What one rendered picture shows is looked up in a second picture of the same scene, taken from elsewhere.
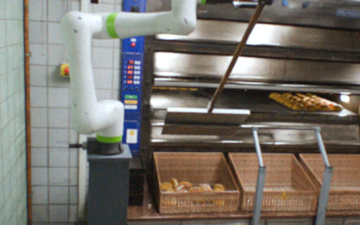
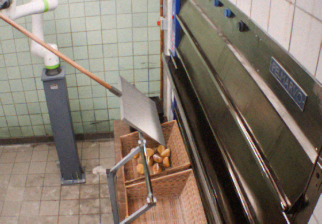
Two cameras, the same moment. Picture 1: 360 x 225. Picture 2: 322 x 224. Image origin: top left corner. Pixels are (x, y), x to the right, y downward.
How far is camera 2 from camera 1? 3.60 m
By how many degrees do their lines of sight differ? 85
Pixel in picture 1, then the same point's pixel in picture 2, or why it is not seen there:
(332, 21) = (264, 79)
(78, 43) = not seen: hidden behind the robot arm
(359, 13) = (297, 93)
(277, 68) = (219, 110)
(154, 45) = not seen: hidden behind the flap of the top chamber
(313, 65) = (242, 142)
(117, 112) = (42, 52)
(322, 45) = (242, 115)
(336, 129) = not seen: outside the picture
